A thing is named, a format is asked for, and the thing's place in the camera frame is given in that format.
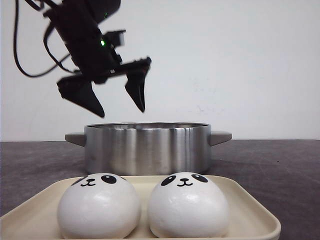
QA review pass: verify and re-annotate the panda bun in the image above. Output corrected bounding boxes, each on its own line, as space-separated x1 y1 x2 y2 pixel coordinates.
57 173 141 239
147 172 230 238

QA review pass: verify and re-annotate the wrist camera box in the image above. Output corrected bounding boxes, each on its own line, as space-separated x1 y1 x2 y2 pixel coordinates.
101 29 126 48

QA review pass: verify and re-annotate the stainless steel steamer pot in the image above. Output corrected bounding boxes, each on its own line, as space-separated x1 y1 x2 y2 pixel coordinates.
65 122 232 176

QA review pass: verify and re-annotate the cream rectangular plastic tray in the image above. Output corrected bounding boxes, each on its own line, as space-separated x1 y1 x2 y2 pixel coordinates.
0 175 281 240

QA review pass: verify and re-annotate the black cable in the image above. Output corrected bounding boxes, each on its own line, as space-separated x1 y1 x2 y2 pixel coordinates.
12 0 83 78

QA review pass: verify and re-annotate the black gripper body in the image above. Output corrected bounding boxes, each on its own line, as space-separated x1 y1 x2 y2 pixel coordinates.
44 0 152 81

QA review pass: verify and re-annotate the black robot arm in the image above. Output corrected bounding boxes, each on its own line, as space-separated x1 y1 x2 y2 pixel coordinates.
43 0 152 118

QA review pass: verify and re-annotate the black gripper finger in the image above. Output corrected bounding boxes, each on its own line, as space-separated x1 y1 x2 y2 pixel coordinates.
56 74 105 118
125 69 148 113

